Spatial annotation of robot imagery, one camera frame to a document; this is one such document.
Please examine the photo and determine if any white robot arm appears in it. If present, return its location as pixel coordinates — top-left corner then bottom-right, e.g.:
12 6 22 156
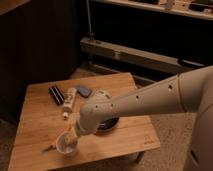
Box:
65 66 213 171

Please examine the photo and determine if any orange small object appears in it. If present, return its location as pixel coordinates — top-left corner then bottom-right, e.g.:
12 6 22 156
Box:
43 143 56 151

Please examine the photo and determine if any wooden low table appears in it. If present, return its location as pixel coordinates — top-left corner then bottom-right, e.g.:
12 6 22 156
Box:
8 82 160 171

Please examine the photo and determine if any black round plate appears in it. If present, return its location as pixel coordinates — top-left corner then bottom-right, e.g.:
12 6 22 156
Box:
98 118 119 132

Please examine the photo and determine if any white tube bottle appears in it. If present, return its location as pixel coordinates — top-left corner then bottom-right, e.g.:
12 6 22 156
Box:
63 88 77 120

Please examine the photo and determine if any black rectangular remote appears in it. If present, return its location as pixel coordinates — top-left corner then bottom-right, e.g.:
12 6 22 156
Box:
48 85 64 105

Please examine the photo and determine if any metal shelf pole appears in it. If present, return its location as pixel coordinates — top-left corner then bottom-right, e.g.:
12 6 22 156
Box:
86 0 94 41

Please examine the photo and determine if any wooden shelf unit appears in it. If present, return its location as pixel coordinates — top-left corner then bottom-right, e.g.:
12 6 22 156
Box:
80 0 213 83

